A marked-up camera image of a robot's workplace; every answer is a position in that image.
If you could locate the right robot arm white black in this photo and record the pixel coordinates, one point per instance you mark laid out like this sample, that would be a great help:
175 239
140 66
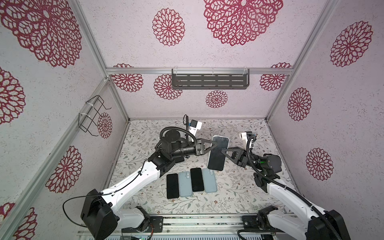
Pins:
302 221

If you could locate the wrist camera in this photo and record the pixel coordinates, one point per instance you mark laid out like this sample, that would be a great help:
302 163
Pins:
245 137
194 126

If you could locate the black wire wall rack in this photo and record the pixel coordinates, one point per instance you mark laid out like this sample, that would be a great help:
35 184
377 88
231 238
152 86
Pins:
96 121

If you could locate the black phone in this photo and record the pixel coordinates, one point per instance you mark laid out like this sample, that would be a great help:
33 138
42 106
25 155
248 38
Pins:
173 186

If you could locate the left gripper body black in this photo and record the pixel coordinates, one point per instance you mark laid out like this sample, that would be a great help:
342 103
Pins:
198 147

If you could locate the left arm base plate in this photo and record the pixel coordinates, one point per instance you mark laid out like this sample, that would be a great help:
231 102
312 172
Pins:
153 225

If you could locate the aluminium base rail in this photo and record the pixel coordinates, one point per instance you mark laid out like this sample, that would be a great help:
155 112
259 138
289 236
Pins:
201 224

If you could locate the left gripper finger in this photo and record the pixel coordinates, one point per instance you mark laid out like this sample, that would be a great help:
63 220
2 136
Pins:
205 150
209 142

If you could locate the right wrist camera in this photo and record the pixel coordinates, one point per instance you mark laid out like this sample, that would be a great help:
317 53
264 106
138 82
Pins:
245 137

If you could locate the dark metal wall shelf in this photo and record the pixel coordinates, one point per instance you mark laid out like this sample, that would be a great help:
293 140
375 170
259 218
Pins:
181 81

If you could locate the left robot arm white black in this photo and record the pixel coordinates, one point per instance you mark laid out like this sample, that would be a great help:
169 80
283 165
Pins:
102 212

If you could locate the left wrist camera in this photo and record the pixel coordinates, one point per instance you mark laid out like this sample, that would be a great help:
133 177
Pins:
194 126

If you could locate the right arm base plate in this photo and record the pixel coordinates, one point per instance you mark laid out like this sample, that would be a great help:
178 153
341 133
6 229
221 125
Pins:
254 222

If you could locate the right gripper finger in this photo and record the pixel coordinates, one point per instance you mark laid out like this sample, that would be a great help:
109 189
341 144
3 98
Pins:
233 149
232 155

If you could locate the light blue phone case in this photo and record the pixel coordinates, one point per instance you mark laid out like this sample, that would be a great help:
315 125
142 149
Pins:
210 183
185 184

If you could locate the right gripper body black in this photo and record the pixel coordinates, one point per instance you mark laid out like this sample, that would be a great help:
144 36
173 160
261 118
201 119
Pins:
244 161

